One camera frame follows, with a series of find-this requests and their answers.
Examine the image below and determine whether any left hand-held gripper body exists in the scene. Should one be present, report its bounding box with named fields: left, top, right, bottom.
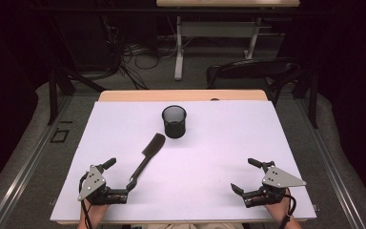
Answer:
left=77, top=165, right=130, bottom=206

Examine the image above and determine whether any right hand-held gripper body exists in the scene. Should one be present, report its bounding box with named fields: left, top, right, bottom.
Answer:
left=243, top=160, right=308, bottom=209

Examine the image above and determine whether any dark brown handled comb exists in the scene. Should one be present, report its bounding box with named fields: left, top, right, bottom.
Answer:
left=129, top=133, right=167, bottom=184

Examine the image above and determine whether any black mesh cup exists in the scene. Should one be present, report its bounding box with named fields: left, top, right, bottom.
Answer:
left=161, top=105, right=188, bottom=139

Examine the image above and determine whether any person's left hand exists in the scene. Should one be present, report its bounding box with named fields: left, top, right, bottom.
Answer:
left=80, top=203, right=110, bottom=223

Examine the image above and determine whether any person's right hand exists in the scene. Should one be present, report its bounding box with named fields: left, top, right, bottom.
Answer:
left=265, top=190, right=293, bottom=223

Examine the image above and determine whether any white board mat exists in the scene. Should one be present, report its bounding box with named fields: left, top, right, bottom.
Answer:
left=50, top=99, right=317, bottom=223

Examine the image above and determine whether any black metal stand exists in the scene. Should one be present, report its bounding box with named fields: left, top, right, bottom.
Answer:
left=292, top=66, right=319, bottom=129
left=47, top=68, right=108, bottom=126

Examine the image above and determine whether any light wooden table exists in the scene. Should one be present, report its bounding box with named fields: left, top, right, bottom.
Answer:
left=98, top=89, right=269, bottom=103

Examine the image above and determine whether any black chair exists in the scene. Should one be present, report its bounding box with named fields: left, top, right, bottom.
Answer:
left=206, top=56, right=303, bottom=106

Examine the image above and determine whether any right hand-held gripper black cable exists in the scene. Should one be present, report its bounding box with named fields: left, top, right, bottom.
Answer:
left=279, top=189, right=298, bottom=229

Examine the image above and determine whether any hand-held gripper black cable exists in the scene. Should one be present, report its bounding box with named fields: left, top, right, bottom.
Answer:
left=78, top=171, right=93, bottom=229
left=279, top=189, right=298, bottom=229

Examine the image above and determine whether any left hand-held gripper black cable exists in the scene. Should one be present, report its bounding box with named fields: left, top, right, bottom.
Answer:
left=78, top=171, right=93, bottom=229

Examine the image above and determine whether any aluminium floor rail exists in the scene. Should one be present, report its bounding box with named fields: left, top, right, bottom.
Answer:
left=294, top=98, right=366, bottom=229
left=0, top=94, right=74, bottom=229

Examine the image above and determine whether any black floor socket frame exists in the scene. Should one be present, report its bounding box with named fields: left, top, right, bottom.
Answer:
left=50, top=127, right=71, bottom=144

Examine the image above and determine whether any black floor cable tangle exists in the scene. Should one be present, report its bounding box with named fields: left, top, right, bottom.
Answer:
left=103, top=17, right=160, bottom=91

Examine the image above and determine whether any white floor cable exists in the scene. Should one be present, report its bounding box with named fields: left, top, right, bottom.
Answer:
left=123, top=15, right=193, bottom=61

